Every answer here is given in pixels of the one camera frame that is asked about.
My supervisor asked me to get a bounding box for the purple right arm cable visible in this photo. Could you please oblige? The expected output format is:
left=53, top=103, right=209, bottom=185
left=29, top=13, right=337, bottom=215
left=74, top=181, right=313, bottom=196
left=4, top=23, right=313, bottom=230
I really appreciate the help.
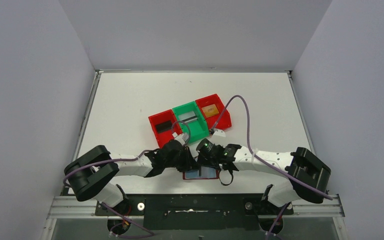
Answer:
left=209, top=95, right=334, bottom=240

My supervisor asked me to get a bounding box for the green plastic bin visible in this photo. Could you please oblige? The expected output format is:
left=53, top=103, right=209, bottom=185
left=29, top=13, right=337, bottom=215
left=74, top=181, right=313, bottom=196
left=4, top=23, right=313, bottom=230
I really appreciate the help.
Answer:
left=172, top=101, right=209, bottom=144

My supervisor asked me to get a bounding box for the red plastic bin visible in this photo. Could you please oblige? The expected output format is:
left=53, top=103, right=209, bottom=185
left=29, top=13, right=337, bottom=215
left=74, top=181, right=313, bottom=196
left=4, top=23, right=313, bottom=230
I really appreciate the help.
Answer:
left=148, top=109, right=177, bottom=148
left=195, top=93, right=232, bottom=130

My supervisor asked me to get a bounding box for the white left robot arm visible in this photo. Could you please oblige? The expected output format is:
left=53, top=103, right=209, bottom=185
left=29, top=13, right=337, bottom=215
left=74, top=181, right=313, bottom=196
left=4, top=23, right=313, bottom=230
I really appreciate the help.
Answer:
left=63, top=139, right=199, bottom=214

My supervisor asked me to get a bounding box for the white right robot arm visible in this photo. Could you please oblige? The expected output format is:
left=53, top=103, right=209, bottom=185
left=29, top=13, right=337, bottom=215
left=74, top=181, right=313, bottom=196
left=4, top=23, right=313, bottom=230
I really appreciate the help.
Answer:
left=195, top=138, right=331, bottom=214

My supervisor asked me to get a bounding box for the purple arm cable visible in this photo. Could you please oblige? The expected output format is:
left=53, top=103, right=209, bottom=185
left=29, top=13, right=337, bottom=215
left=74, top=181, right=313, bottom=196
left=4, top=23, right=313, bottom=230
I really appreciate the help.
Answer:
left=62, top=120, right=192, bottom=239
left=209, top=95, right=334, bottom=240

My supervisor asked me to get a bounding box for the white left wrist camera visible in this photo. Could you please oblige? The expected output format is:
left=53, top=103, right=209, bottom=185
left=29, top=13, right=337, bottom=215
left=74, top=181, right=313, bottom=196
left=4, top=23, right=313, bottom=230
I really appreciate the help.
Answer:
left=172, top=132, right=190, bottom=144

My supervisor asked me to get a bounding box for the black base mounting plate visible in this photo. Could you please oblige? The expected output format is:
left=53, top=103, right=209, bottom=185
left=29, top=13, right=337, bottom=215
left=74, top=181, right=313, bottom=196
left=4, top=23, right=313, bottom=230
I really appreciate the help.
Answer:
left=114, top=193, right=282, bottom=231

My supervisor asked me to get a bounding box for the grey card with stripe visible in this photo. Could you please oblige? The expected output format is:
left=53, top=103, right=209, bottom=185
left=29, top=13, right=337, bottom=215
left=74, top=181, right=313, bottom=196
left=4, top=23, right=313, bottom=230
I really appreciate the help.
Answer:
left=178, top=111, right=198, bottom=123

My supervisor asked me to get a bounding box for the aluminium table edge rail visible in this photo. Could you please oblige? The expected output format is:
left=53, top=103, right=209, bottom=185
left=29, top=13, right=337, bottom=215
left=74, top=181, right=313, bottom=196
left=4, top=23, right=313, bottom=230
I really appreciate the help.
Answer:
left=65, top=69, right=102, bottom=186

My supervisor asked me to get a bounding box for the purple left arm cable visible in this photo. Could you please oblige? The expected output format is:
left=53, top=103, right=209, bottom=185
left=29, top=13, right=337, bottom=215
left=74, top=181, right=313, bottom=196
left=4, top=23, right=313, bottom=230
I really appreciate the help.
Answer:
left=62, top=120, right=192, bottom=239

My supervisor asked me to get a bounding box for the black card in bin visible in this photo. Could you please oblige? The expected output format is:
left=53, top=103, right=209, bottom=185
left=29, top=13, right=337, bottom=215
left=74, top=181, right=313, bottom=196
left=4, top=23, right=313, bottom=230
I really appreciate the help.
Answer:
left=155, top=120, right=173, bottom=134

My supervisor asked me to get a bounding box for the red leather card holder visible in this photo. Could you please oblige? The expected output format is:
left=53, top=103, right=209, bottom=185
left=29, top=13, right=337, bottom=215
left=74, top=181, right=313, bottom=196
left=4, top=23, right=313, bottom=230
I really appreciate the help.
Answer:
left=182, top=165, right=220, bottom=181

